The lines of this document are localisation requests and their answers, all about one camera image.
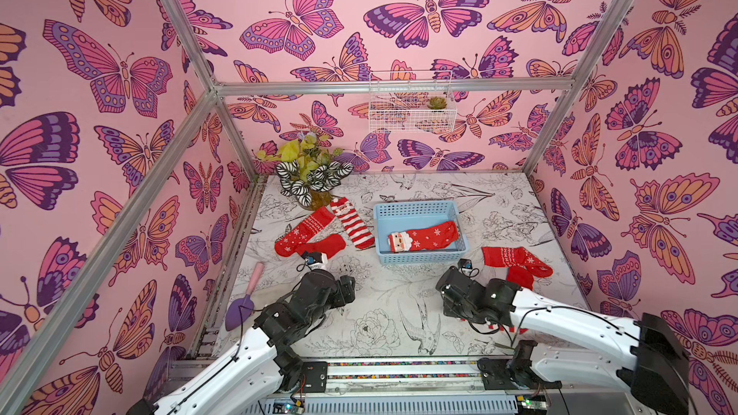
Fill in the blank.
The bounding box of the aluminium frame profile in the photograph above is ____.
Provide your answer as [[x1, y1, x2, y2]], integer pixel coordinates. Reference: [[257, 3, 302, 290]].
[[0, 0, 664, 415]]

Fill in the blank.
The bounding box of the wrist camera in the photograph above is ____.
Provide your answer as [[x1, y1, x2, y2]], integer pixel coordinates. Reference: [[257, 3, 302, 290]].
[[457, 259, 480, 279], [302, 252, 329, 271]]

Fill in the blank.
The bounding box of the small green succulent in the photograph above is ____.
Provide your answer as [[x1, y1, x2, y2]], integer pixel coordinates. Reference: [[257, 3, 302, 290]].
[[427, 96, 448, 111]]

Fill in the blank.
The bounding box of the light blue plastic basket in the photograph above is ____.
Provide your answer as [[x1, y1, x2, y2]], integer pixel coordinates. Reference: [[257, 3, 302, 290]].
[[374, 200, 469, 265]]

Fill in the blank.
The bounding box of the glass vase with plant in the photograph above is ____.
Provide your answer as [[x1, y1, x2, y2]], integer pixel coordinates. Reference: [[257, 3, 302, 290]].
[[254, 133, 354, 211]]

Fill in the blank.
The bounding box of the red santa snowflake sock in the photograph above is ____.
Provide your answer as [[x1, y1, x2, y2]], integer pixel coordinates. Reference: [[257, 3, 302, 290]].
[[387, 221, 459, 254]]

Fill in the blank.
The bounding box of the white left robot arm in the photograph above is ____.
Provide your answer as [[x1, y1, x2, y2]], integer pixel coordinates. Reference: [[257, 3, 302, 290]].
[[128, 269, 356, 414]]

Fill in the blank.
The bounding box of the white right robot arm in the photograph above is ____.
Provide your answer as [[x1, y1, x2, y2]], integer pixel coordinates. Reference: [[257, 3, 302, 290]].
[[435, 266, 692, 414]]

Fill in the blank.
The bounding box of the red snowflake patterned sock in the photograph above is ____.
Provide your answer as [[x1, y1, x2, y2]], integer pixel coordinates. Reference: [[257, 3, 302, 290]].
[[275, 207, 346, 259], [482, 247, 554, 289]]

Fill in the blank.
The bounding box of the red white striped santa sock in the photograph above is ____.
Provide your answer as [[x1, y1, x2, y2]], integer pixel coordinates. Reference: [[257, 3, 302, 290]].
[[330, 197, 376, 251]]

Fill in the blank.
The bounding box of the white wire wall basket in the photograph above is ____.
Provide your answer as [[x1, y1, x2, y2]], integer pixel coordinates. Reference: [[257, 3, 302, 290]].
[[365, 79, 457, 136]]

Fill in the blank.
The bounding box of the purple pink garden trowel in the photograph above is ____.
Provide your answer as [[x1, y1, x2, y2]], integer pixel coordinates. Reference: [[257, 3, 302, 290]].
[[225, 262, 265, 332]]

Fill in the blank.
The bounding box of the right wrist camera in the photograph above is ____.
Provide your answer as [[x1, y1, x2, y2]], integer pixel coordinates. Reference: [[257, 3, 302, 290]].
[[457, 259, 480, 279]]

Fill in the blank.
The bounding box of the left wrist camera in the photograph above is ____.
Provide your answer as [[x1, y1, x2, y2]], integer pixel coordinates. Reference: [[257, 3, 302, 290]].
[[302, 252, 329, 271]]

